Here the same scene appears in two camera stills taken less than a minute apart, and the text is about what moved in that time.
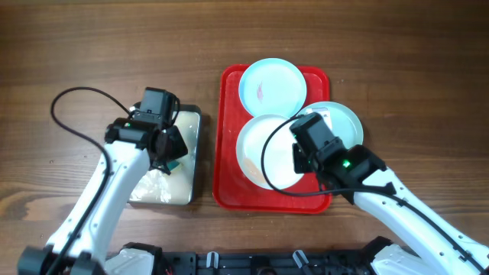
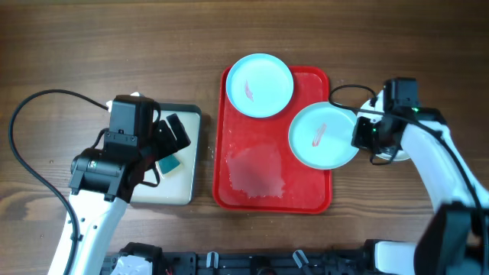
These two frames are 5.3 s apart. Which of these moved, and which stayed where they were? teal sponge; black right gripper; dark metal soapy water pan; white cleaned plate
Moved: black right gripper; white cleaned plate
Stayed: teal sponge; dark metal soapy water pan
